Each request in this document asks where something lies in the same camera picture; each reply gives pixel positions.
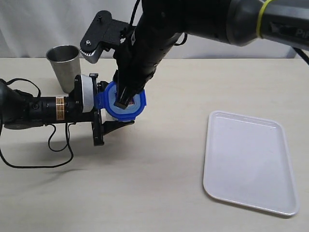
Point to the white backdrop curtain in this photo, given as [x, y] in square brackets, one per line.
[29, 28]

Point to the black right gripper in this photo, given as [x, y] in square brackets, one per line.
[128, 42]

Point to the stainless steel cup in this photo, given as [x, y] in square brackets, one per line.
[65, 61]

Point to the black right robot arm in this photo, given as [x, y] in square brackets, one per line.
[234, 22]

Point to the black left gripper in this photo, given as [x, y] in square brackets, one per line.
[84, 110]

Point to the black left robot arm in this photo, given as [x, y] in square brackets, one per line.
[21, 110]

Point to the clear tall plastic container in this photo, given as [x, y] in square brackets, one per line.
[114, 115]

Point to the blue container lid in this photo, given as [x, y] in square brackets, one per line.
[107, 99]

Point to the white plastic tray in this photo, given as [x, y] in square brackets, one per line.
[247, 163]

